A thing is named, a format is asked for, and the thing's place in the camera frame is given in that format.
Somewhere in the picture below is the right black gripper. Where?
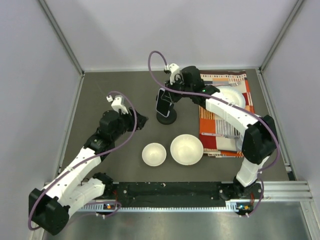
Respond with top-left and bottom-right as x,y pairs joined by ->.
162,76 -> 194,104

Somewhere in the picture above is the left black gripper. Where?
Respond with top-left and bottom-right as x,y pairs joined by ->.
111,106 -> 148,141

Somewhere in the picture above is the black smartphone lavender case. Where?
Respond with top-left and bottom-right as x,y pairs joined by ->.
155,88 -> 173,118

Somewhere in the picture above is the black phone stand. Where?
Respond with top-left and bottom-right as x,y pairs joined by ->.
156,104 -> 177,125

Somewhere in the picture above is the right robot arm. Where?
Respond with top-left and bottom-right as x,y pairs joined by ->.
164,63 -> 279,198

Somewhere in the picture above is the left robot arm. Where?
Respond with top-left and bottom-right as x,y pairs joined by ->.
27,108 -> 148,236

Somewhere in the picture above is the small white bowl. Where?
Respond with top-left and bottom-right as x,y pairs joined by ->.
141,142 -> 167,167

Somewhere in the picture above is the white plate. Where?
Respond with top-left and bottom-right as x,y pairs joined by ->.
217,86 -> 246,109

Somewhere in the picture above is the large white bowl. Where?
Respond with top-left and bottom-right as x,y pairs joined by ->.
170,134 -> 204,166

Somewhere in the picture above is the colourful patterned cloth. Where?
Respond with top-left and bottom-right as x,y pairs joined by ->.
199,70 -> 255,158

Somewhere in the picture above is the light blue mug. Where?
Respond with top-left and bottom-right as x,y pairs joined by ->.
235,135 -> 244,152

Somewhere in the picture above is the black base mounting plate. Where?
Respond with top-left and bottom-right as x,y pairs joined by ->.
110,181 -> 262,208

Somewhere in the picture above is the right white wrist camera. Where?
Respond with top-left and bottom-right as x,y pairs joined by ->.
164,63 -> 180,85

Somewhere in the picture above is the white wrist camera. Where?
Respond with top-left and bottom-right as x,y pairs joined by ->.
106,95 -> 129,115
164,63 -> 180,85

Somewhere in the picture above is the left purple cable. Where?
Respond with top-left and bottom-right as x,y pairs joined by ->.
27,91 -> 138,230

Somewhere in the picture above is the purple cable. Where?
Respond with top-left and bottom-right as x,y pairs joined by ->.
27,91 -> 138,230
147,50 -> 280,218

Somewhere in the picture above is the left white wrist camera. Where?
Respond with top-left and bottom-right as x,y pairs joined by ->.
106,95 -> 129,115

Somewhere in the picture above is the pink handled knife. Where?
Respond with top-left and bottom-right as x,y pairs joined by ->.
200,132 -> 240,139

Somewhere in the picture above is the pink handled fork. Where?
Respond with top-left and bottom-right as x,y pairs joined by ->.
208,82 -> 239,87

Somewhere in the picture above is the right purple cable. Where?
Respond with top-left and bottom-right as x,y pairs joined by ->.
147,50 -> 280,218

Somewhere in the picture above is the slotted cable duct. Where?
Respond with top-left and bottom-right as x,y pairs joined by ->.
83,200 -> 255,213

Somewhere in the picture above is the aluminium frame rail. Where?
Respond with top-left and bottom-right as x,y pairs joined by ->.
39,181 -> 320,240

